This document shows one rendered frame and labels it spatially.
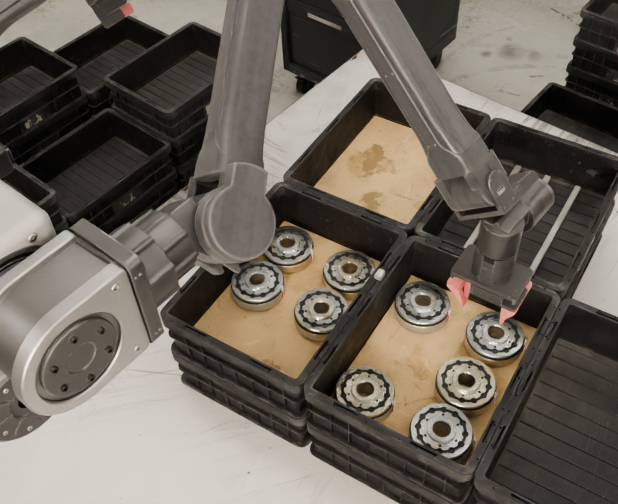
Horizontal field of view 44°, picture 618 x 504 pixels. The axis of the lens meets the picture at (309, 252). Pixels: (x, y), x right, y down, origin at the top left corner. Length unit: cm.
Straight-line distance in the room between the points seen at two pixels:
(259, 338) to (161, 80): 138
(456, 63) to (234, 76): 274
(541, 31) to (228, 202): 312
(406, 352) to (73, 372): 82
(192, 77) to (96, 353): 199
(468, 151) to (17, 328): 59
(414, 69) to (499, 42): 271
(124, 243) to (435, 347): 83
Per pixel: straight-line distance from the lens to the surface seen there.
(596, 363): 149
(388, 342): 145
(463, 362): 140
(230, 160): 79
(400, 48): 98
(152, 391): 159
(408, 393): 139
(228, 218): 76
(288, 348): 144
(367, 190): 170
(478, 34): 373
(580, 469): 138
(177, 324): 138
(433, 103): 99
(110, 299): 70
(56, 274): 72
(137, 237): 74
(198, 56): 275
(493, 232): 105
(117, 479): 151
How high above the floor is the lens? 202
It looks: 49 degrees down
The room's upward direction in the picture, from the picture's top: 3 degrees counter-clockwise
